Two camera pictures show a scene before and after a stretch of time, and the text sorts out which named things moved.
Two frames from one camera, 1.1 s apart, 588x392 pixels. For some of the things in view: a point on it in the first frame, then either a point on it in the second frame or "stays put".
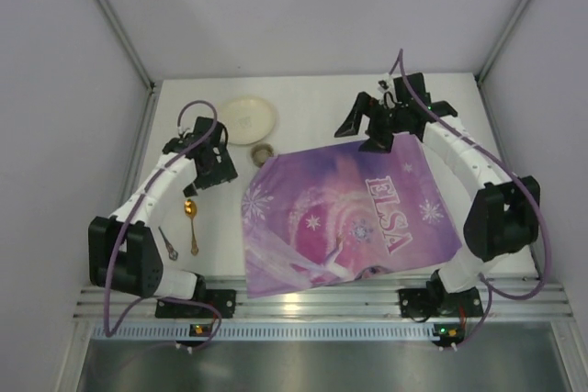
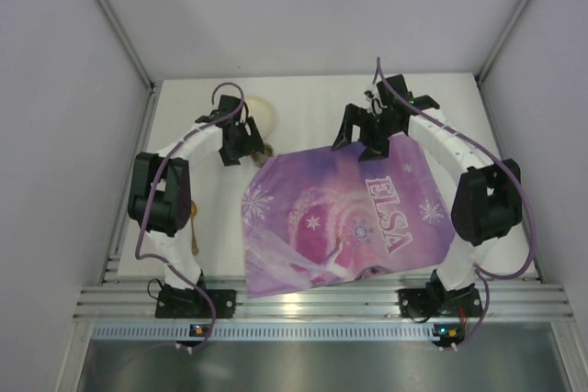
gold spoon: [190, 209] stays put
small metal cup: [260, 153] stays put
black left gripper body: [213, 172] -> [248, 145]
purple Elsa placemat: [333, 214] stays put
